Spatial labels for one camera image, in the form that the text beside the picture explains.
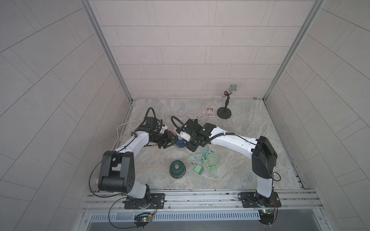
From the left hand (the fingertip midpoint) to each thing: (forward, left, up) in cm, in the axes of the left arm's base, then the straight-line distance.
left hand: (177, 139), depth 85 cm
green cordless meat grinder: (-18, -1, +1) cm, 18 cm away
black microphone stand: (+26, -33, -6) cm, 43 cm away
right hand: (-3, -6, -1) cm, 7 cm away
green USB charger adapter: (-16, -13, -6) cm, 21 cm away
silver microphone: (+23, -33, +20) cm, 45 cm away
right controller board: (-37, -45, -9) cm, 59 cm away
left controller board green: (-38, +14, -6) cm, 41 cm away
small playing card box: (+26, -22, -5) cm, 34 cm away
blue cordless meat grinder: (-3, -1, +1) cm, 3 cm away
